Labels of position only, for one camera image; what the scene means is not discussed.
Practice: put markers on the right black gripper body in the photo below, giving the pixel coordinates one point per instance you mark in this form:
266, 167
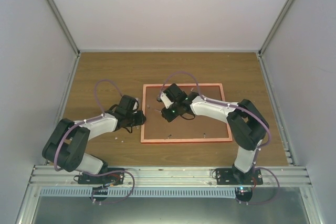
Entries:
177, 112

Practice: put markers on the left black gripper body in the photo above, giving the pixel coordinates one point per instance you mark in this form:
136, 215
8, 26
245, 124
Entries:
129, 117

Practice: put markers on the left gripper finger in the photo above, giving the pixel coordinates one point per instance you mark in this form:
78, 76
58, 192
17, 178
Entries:
140, 116
139, 122

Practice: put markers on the red photo frame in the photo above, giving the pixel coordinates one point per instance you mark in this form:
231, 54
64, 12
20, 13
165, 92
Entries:
158, 130

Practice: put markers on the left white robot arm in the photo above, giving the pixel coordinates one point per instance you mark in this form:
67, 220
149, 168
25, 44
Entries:
66, 147

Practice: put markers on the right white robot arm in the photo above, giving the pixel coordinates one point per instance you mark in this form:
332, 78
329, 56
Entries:
247, 125

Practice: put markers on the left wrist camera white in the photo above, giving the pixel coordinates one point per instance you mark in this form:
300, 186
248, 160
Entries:
136, 105

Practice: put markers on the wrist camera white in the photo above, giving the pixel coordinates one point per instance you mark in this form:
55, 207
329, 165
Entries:
136, 105
165, 100

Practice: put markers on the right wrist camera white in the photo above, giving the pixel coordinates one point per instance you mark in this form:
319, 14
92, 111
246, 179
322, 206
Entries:
165, 100

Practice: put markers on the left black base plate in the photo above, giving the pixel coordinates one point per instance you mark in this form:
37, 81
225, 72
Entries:
115, 176

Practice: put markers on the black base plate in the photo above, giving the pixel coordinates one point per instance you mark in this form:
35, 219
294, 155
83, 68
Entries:
115, 176
233, 176

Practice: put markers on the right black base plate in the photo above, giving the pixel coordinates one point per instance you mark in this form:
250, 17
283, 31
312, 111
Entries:
233, 176

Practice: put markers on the grey slotted cable duct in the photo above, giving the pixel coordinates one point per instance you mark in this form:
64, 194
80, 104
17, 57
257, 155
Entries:
119, 192

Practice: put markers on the aluminium front rail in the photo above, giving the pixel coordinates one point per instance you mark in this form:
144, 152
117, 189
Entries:
288, 176

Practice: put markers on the left aluminium corner post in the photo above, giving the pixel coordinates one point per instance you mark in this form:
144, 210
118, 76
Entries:
63, 26

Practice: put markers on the aluminium corner post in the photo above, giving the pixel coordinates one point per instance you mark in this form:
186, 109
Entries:
282, 14
63, 26

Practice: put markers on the right aluminium corner post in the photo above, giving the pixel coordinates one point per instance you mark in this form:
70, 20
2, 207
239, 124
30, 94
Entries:
282, 14

